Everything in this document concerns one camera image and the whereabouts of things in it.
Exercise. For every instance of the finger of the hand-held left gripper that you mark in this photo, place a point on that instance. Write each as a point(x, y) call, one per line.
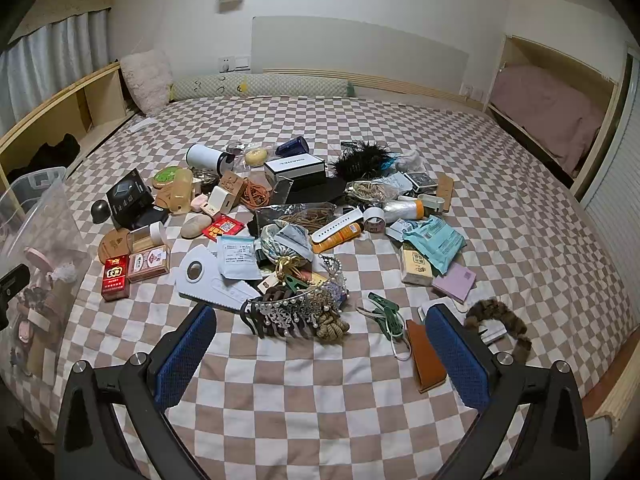
point(12, 280)

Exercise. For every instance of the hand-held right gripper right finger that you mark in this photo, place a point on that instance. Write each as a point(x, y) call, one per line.
point(457, 360)

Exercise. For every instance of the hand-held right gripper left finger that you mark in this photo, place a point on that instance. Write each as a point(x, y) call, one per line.
point(185, 360)

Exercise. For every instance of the clear plastic storage box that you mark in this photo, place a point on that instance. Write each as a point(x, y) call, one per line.
point(30, 210)

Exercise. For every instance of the green clip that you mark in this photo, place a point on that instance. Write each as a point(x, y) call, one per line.
point(385, 312)

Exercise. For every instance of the red cigarette box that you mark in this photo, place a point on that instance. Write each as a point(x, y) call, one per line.
point(116, 278)

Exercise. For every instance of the brown leather card case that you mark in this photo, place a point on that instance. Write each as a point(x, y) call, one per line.
point(427, 360)

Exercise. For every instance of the pink round mirror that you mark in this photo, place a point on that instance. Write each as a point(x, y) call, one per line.
point(36, 257)

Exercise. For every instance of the white lace scrunchie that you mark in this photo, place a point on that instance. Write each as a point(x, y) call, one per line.
point(64, 272)

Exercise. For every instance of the pink clamshell case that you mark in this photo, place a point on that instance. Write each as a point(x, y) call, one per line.
point(22, 332)

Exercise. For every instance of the brown fur scrunchie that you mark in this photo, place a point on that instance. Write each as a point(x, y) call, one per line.
point(517, 322)

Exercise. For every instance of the lilac notepad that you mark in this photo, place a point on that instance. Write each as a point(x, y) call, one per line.
point(454, 282)

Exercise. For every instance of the white plastic card with hole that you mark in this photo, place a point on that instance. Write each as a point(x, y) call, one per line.
point(210, 285)

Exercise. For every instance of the teal plastic packet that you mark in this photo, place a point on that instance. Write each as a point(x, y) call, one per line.
point(430, 232)
point(445, 258)

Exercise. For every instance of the pink playing card box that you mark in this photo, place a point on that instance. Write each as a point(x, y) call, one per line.
point(148, 264)

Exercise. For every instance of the beige tissue packet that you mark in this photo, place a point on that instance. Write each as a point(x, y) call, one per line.
point(415, 266)

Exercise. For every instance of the pearl tiara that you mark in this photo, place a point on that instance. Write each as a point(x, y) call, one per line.
point(280, 315)

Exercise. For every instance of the brown round leather coaster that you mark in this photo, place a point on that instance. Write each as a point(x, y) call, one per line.
point(115, 246)

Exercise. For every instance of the dark grey dome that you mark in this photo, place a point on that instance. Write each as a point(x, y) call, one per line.
point(100, 211)

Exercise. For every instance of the brown hair claw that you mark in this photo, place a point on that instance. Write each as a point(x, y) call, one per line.
point(275, 294)

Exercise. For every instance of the white paper sachet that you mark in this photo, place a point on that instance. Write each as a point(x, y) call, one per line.
point(240, 260)

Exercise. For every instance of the clear toothpick box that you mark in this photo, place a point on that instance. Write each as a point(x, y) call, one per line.
point(142, 240)

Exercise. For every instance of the green clothespin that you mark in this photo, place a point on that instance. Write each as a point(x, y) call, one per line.
point(290, 280)

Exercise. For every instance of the black cloth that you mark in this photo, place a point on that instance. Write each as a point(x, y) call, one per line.
point(52, 152)

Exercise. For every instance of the beige pebble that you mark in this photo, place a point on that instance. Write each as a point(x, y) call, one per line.
point(196, 226)

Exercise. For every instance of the red foil packet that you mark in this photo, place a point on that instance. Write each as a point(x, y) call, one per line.
point(223, 226)

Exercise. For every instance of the black printed box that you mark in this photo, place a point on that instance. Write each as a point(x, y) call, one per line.
point(127, 197)

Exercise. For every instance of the black flat case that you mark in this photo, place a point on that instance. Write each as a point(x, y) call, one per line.
point(152, 216)

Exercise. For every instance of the blue patterned pouch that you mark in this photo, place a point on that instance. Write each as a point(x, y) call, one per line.
point(285, 245)

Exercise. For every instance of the small pink case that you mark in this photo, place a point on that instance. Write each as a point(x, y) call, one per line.
point(201, 203)

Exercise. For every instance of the white bottle orange cap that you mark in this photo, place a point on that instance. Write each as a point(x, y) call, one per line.
point(402, 209)

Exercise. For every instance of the tape roll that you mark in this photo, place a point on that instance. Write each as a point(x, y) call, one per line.
point(374, 220)

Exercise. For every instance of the white charger box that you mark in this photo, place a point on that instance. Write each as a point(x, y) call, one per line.
point(222, 201)

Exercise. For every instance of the orange tube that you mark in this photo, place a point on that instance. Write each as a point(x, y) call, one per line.
point(340, 241)

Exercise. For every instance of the perforated wooden strip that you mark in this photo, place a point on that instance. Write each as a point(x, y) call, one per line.
point(445, 192)

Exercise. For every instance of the amber plastic case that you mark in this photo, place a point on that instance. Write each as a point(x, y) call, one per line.
point(180, 190)

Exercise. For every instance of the dark card deck box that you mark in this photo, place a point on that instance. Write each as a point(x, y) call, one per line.
point(417, 181)

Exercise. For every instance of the silver foil bag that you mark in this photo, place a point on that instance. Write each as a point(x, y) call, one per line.
point(300, 217)

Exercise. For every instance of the brown cardboard box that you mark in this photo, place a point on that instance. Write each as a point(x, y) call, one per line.
point(231, 182)

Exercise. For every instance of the wooden shelf unit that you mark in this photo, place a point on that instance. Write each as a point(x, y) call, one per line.
point(75, 105)

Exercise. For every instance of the clear bag of rubber bands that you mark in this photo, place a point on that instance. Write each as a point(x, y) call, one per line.
point(372, 191)

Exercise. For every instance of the small white flat object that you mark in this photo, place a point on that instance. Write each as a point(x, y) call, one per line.
point(143, 125)

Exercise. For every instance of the white cylindrical flask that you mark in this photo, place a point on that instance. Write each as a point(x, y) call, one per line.
point(207, 156)

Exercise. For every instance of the white plastic bag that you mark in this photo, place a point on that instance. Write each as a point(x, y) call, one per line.
point(414, 159)

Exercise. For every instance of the black flat pouch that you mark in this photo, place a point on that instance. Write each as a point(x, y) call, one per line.
point(315, 191)

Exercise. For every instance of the round yellow soap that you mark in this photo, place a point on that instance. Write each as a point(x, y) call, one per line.
point(256, 156)

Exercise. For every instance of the black feather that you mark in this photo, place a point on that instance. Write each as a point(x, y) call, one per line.
point(362, 162)

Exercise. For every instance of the white box black trim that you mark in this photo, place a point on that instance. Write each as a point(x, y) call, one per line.
point(295, 167)

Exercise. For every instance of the grey-white curtain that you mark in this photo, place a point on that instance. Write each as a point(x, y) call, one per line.
point(50, 55)

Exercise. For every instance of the fluffy cream pillow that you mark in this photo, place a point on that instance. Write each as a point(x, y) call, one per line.
point(147, 80)

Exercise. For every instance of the mauve bedding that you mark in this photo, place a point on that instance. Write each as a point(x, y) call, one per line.
point(545, 110)

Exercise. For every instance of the long green bolster pillow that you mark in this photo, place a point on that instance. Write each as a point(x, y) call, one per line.
point(260, 87)

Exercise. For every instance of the beige curtain valance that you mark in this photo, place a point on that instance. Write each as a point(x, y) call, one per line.
point(70, 0)

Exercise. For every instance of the wooden bed frame edge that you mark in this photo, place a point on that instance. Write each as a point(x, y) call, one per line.
point(610, 390)

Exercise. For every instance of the wooden alcove frame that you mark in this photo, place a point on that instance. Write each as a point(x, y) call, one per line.
point(600, 145)

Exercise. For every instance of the white wall socket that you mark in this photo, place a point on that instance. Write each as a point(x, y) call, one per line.
point(471, 92)

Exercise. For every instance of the white wall switch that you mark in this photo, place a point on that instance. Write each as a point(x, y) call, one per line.
point(234, 63)

